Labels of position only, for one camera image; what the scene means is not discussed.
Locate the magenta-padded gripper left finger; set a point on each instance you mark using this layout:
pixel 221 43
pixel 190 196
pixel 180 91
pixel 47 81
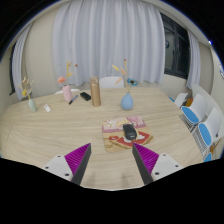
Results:
pixel 77 160

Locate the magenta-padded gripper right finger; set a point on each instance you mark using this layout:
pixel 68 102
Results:
pixel 146 160

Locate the black computer mouse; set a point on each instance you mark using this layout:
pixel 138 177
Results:
pixel 130 132

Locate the small white remote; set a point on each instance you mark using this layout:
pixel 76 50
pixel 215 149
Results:
pixel 47 108

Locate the dark marker pen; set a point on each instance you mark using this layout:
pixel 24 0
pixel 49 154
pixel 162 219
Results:
pixel 73 99

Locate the blue vase with dried flowers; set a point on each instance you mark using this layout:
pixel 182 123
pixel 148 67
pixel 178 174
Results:
pixel 127 102

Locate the small black box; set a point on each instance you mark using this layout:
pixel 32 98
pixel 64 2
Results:
pixel 85 96

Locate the pink vase with orange flowers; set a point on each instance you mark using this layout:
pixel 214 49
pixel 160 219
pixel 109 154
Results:
pixel 67 95

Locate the copper drink bottle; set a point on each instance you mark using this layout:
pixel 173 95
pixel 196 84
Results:
pixel 95 93

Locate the green vase with yellow flowers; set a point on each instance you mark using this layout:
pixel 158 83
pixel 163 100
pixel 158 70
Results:
pixel 32 106

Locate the white chairs with blue seats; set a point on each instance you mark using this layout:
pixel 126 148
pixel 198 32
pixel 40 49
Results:
pixel 198 111

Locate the narrow white curtain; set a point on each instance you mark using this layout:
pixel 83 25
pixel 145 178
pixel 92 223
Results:
pixel 194 60
pixel 19 63

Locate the dark window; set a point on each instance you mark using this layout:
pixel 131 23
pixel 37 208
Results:
pixel 175 50
pixel 12 70

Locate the wide white curtain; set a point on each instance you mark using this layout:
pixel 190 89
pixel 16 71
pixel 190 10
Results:
pixel 106 36

